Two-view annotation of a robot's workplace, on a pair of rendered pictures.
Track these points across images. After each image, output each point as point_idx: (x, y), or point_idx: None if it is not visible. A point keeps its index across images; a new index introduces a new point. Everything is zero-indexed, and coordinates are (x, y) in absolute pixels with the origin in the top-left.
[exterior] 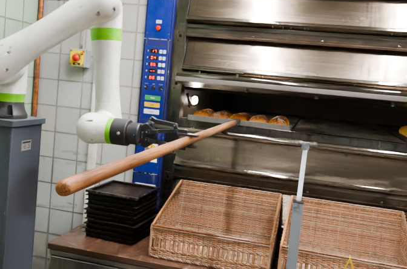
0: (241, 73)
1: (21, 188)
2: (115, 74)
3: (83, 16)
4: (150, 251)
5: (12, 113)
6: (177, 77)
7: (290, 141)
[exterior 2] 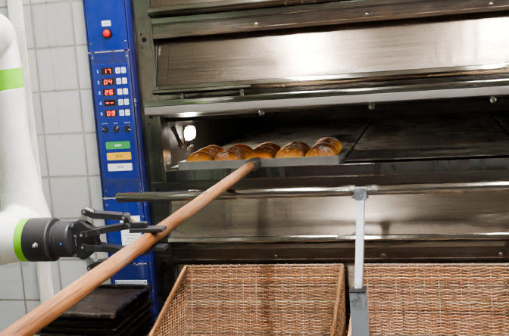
0: (247, 87)
1: None
2: (22, 142)
3: None
4: None
5: None
6: (147, 110)
7: (335, 189)
